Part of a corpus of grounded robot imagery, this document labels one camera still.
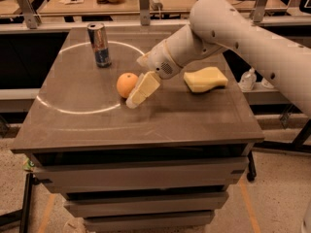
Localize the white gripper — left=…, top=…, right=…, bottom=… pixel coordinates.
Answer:
left=125, top=40, right=182, bottom=109

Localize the orange fruit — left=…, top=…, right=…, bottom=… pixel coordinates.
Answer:
left=117, top=73, right=138, bottom=98

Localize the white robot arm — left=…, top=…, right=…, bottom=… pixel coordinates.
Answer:
left=126, top=0, right=311, bottom=117

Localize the yellow sponge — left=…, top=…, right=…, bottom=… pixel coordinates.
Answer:
left=184, top=67, right=228, bottom=93

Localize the red bull energy drink can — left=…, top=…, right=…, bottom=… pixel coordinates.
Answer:
left=87, top=22, right=111, bottom=68

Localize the white power strip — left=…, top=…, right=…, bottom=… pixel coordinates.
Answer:
left=150, top=0, right=163, bottom=11

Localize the grey drawer cabinet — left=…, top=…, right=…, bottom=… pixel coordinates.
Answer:
left=13, top=28, right=263, bottom=232

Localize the clear plastic bottle left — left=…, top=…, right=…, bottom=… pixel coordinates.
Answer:
left=239, top=68, right=257, bottom=91

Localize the clear plastic bottle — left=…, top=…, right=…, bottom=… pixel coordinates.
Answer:
left=239, top=68, right=257, bottom=91
left=260, top=79, right=274, bottom=89

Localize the clear plastic bottle right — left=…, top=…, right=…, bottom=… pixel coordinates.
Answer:
left=260, top=79, right=274, bottom=89

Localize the metal bracket middle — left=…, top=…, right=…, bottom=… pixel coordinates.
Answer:
left=139, top=0, right=150, bottom=26

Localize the metal bracket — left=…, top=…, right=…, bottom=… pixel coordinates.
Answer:
left=139, top=0, right=150, bottom=26
left=250, top=0, right=268, bottom=22
left=16, top=0, right=41, bottom=29

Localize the metal bracket left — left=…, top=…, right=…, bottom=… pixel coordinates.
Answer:
left=16, top=0, right=41, bottom=29

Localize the metal bracket right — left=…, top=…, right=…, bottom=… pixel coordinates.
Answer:
left=250, top=0, right=268, bottom=22

